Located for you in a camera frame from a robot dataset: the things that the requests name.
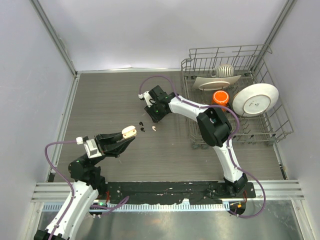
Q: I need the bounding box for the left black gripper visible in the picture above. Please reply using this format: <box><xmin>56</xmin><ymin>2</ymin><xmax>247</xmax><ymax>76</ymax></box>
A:
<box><xmin>89</xmin><ymin>130</ymin><xmax>134</xmax><ymax>166</ymax></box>

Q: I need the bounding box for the beige earbud charging case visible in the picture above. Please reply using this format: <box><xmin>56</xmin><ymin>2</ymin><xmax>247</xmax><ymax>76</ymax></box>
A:
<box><xmin>121</xmin><ymin>125</ymin><xmax>137</xmax><ymax>139</ymax></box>

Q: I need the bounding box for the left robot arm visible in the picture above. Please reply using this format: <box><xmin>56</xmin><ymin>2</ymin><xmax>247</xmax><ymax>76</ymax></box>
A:
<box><xmin>33</xmin><ymin>125</ymin><xmax>137</xmax><ymax>240</ymax></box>

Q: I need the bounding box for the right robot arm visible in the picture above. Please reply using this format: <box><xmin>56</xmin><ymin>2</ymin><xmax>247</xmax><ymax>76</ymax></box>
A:
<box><xmin>138</xmin><ymin>85</ymin><xmax>248</xmax><ymax>198</ymax></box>

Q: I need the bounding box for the white square plate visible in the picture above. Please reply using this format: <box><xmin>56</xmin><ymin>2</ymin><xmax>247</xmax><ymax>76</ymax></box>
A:
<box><xmin>192</xmin><ymin>75</ymin><xmax>241</xmax><ymax>91</ymax></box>

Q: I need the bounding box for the orange mug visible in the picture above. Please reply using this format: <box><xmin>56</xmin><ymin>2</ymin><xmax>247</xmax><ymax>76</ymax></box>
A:
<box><xmin>211</xmin><ymin>90</ymin><xmax>230</xmax><ymax>107</ymax></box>

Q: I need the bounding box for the striped ceramic mug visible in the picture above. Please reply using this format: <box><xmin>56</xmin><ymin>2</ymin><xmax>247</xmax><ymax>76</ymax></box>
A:
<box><xmin>210</xmin><ymin>64</ymin><xmax>235</xmax><ymax>78</ymax></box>

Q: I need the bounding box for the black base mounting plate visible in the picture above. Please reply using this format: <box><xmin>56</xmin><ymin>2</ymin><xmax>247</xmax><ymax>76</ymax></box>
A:
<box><xmin>98</xmin><ymin>181</ymin><xmax>256</xmax><ymax>205</ymax></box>

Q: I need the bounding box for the white round plate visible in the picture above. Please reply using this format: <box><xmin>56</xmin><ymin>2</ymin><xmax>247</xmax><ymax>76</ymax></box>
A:
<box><xmin>232</xmin><ymin>83</ymin><xmax>279</xmax><ymax>118</ymax></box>

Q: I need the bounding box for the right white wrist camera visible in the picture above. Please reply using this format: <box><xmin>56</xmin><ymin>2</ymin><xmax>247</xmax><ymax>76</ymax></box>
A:
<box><xmin>138</xmin><ymin>91</ymin><xmax>152</xmax><ymax>102</ymax></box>

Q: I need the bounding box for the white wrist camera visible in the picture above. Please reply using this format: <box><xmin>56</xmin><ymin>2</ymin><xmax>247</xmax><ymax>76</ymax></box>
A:
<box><xmin>138</xmin><ymin>91</ymin><xmax>152</xmax><ymax>102</ymax></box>
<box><xmin>75</xmin><ymin>136</ymin><xmax>102</xmax><ymax>159</ymax></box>

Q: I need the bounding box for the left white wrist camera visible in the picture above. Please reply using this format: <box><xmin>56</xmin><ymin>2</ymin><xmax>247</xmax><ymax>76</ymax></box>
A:
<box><xmin>75</xmin><ymin>136</ymin><xmax>102</xmax><ymax>159</ymax></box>

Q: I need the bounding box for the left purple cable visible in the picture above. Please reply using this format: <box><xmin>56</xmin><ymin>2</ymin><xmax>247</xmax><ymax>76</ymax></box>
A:
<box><xmin>44</xmin><ymin>139</ymin><xmax>78</xmax><ymax>238</ymax></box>

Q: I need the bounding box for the grey wire dish rack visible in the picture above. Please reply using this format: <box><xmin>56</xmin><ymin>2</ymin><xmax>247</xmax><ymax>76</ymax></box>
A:
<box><xmin>181</xmin><ymin>44</ymin><xmax>294</xmax><ymax>145</ymax></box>

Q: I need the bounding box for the white slotted cable duct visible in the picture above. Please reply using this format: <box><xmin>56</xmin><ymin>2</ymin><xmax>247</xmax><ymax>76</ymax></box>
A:
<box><xmin>42</xmin><ymin>201</ymin><xmax>230</xmax><ymax>213</ymax></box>

